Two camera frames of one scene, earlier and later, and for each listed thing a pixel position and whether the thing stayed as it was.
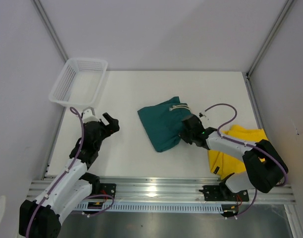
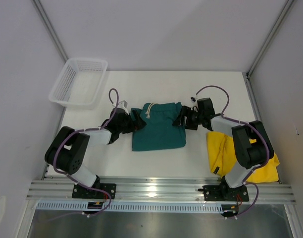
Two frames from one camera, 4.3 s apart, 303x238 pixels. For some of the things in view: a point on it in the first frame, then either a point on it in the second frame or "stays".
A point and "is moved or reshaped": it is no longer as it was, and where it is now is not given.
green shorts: [163, 123] is moved or reshaped
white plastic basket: [79, 83] stays
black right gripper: [182, 134] to [186, 111]
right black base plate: [221, 193] stays
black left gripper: [112, 127] to [135, 125]
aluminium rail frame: [165, 190] stays
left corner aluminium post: [51, 29] stays
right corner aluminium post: [288, 5] stays
